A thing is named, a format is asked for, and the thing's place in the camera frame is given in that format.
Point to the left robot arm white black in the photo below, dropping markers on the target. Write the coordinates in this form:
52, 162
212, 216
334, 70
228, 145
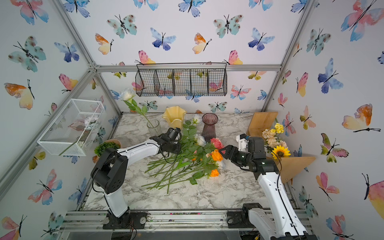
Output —
110, 171

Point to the yellow ruffled vase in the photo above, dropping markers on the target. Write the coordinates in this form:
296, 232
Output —
174, 116

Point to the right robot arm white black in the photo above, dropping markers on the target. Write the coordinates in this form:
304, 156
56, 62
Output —
286, 224

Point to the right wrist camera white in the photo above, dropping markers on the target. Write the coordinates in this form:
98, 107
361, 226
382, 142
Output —
242, 141

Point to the purple ribbed glass vase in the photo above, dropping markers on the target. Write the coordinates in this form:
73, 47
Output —
209, 130

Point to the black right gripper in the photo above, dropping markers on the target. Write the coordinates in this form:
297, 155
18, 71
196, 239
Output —
233, 158

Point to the orange artificial flower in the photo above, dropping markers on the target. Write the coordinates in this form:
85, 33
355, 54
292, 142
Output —
216, 156

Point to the clear glass vase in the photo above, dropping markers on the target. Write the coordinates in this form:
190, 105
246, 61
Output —
154, 128

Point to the sunflower bouquet in white vase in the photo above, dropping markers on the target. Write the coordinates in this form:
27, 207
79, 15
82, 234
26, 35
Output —
275, 146

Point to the pink artificial rose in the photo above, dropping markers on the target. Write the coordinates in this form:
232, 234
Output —
217, 143

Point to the metal base rail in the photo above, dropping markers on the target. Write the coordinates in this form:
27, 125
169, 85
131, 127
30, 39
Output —
159, 220

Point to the pile of green flower stems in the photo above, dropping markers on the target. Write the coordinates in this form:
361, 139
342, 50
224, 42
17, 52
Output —
191, 164

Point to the wooden corner shelf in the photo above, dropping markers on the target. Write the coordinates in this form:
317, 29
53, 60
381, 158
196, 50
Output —
290, 163

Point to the black wire wall basket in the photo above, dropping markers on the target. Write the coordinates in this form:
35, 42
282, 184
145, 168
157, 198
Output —
181, 80

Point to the white mesh wall basket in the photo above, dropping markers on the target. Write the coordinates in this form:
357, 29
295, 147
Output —
74, 129

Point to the orange flower front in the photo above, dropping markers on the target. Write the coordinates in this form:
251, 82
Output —
214, 173

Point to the potted green succulent plant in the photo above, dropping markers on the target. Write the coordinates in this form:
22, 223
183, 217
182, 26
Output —
99, 150

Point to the white rose stem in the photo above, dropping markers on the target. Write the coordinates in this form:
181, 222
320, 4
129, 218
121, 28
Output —
197, 119
127, 96
200, 140

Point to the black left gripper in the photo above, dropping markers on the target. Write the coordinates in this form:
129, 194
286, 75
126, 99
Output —
178, 148

